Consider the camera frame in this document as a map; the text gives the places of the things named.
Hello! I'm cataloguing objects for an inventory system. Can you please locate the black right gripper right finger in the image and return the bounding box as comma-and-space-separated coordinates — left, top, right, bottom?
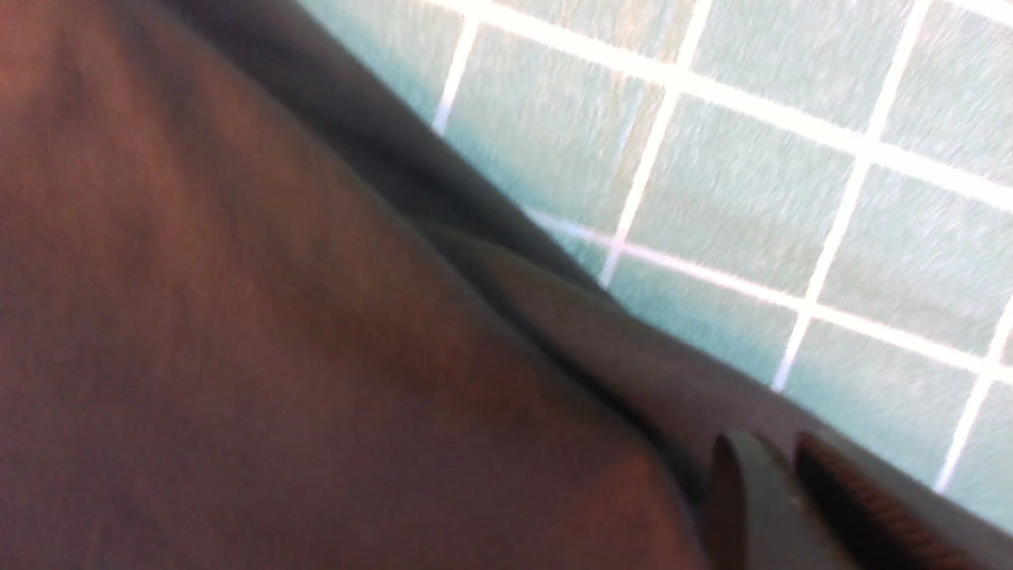
795, 430, 1012, 569

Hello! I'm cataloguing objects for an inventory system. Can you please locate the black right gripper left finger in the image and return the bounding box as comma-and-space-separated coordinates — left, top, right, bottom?
704, 431, 856, 569

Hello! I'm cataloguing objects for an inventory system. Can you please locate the dark gray long-sleeve top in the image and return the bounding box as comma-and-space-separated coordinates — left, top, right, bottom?
0, 0, 1013, 570

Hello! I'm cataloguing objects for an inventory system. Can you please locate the green checkered tablecloth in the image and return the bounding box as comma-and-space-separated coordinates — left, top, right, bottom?
304, 1, 1012, 530

